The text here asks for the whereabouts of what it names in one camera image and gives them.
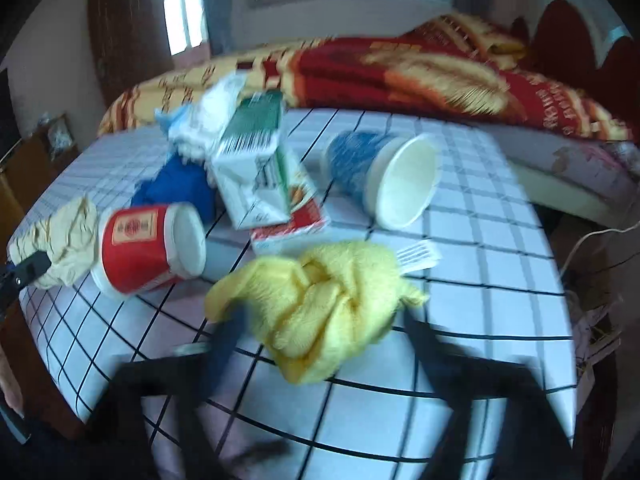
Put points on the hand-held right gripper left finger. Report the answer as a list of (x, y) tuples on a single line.
[(227, 345)]

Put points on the light blue plastic scrap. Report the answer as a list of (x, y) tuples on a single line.
[(166, 118)]

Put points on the blue cloth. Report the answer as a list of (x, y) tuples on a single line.
[(175, 185)]

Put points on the red and white box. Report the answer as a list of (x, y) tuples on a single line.
[(295, 230)]

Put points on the grey curtain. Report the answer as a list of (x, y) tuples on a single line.
[(222, 5)]

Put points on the green and white carton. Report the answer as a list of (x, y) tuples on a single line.
[(250, 160)]

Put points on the red scalloped headboard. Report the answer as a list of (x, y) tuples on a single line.
[(565, 35)]

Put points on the pink floral bed sheet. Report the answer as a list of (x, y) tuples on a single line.
[(590, 165)]

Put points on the white paper label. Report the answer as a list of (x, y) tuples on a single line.
[(417, 256)]

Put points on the small bright window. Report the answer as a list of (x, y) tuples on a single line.
[(182, 10)]

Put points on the yellow towel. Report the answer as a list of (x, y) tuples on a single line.
[(325, 300)]

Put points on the cluttered debris pile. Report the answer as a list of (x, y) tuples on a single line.
[(595, 320)]

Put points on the red and yellow blanket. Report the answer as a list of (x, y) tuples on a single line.
[(350, 75)]

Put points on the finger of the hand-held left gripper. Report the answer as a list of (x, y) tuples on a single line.
[(27, 269)]

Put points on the clear plastic bag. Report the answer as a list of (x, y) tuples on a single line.
[(205, 110)]

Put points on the beige cloth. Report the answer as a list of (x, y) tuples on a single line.
[(70, 230)]

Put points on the white bed frame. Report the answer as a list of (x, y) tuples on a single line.
[(560, 197)]

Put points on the wooden cabinet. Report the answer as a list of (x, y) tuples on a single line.
[(30, 170)]

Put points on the blue patterned paper cup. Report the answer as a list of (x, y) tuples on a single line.
[(350, 160)]

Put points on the checked tablecloth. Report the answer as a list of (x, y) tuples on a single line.
[(500, 260)]

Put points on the red paper cup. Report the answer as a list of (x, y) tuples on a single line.
[(135, 240)]

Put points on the brown wooden door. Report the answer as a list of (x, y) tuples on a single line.
[(130, 35)]

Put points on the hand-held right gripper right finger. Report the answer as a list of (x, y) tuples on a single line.
[(420, 345)]

